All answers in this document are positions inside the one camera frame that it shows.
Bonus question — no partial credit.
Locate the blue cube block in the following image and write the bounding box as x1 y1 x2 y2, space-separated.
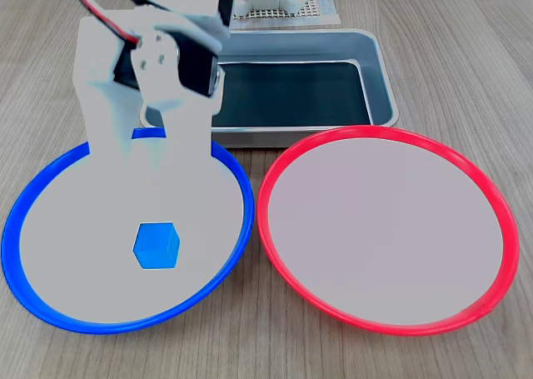
132 222 182 271

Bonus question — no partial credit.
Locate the black tray liner mat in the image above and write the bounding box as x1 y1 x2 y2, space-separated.
212 61 372 129

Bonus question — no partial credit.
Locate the blue-rimmed white dish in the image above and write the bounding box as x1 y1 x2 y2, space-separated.
1 127 256 336

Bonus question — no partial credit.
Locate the silver metal tray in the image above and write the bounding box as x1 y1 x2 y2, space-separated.
139 27 400 149

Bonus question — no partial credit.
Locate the red-rimmed white dish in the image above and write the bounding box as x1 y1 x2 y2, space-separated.
257 124 521 337

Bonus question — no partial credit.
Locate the white mesh mat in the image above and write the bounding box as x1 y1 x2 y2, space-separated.
231 0 322 21

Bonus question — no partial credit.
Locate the red and black cable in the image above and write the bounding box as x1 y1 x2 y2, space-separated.
68 0 142 47

